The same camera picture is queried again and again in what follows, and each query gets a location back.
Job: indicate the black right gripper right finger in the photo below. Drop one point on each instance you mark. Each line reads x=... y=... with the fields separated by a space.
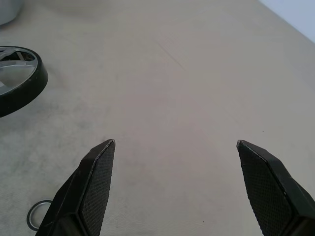
x=275 y=191

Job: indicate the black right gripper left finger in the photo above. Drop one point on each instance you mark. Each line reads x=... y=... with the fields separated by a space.
x=86 y=191

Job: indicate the silver motor housing copper coils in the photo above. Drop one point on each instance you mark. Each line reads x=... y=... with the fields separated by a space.
x=9 y=12

